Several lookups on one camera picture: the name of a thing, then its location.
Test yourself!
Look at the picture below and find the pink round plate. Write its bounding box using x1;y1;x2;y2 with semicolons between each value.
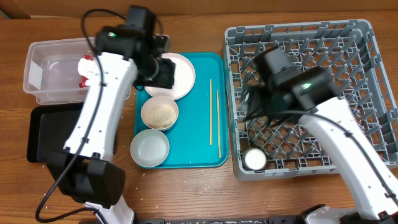
144;53;196;100

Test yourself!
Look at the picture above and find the pink bowl with rice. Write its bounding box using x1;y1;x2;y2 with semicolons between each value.
141;96;179;131

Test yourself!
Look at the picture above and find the white cup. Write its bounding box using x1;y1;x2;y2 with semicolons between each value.
243;148;267;171

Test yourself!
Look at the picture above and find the grey-white bowl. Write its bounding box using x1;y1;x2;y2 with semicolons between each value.
130;129;170;168

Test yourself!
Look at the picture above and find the red foil wrapper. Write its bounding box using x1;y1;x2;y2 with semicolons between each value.
79;55;94;88

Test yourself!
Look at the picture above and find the white napkin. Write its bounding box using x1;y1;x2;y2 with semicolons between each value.
78;58;94;80

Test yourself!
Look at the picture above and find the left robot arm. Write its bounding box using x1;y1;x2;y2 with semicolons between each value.
46;5;175;223

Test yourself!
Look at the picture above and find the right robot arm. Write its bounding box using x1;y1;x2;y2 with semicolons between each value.
240;47;397;223

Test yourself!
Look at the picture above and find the grey dishwasher rack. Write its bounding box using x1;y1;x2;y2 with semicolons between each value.
223;19;397;180

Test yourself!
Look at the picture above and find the clear plastic waste bin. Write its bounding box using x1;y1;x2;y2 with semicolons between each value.
22;36;132;106

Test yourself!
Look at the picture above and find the black waste tray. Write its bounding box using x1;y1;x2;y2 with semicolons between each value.
26;103;83;163

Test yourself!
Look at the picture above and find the teal serving tray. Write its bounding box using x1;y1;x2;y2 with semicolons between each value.
134;52;229;170

